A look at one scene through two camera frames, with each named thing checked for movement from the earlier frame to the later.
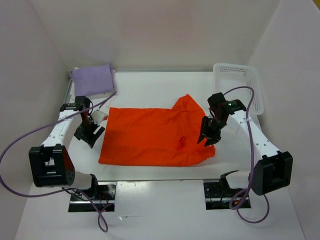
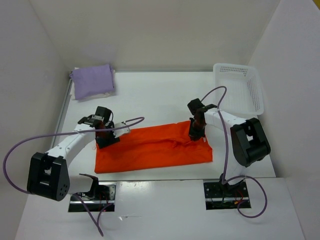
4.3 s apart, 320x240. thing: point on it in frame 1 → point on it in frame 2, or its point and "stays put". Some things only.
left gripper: (87, 137) → (111, 140)
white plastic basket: (227, 76) stays put
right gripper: (212, 138) → (194, 135)
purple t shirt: (93, 80) stays put
